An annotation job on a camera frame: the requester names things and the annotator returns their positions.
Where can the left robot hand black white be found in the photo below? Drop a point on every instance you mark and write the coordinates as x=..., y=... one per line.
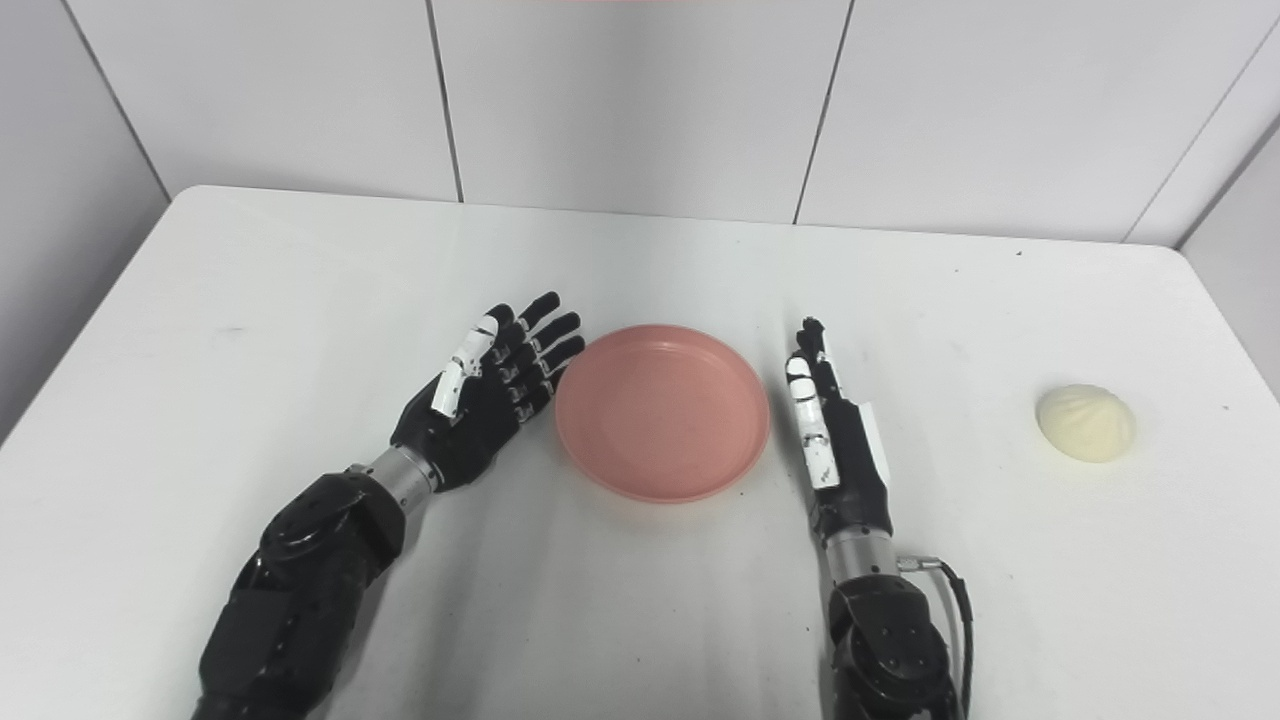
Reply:
x=490, y=395

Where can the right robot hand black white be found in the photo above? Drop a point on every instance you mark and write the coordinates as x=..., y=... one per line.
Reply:
x=840, y=440

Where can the pink round plate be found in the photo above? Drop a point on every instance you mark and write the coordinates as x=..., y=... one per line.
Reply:
x=663, y=412

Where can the white steamed bun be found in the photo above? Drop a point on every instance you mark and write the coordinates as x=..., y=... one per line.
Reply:
x=1086, y=423

